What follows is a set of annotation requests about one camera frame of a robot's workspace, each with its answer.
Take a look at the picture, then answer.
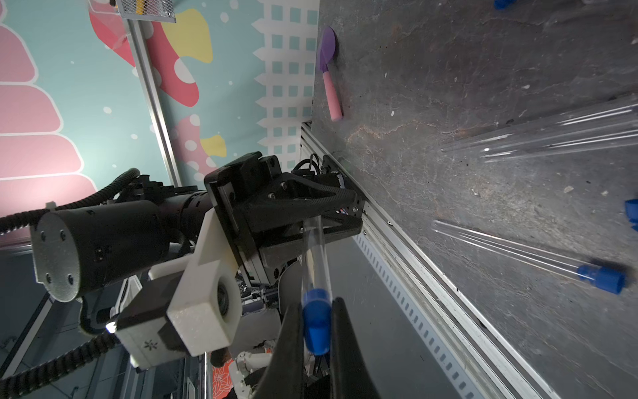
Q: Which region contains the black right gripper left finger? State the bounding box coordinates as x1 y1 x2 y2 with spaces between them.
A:
254 304 304 399

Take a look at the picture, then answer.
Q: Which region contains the loose blue stopper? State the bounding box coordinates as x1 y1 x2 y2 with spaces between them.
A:
493 0 517 10
625 199 638 231

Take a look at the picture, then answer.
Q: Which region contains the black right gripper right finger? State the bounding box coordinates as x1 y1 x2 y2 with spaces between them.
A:
331 298 380 399

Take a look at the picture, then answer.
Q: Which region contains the clear and mesh wall bin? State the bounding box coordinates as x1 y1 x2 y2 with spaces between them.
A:
86 0 176 23

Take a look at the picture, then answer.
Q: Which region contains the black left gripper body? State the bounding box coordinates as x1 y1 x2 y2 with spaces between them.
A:
204 152 282 287

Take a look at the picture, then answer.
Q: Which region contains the aluminium front rail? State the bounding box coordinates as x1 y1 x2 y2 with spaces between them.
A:
302 123 558 398

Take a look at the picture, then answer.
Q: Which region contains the purple pink toy spatula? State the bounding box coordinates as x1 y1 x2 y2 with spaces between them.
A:
317 27 343 121

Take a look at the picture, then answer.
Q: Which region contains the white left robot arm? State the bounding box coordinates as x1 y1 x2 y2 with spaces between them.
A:
1 152 377 398

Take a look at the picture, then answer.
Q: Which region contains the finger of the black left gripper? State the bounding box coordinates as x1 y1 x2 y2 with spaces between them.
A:
258 214 362 269
244 173 357 232

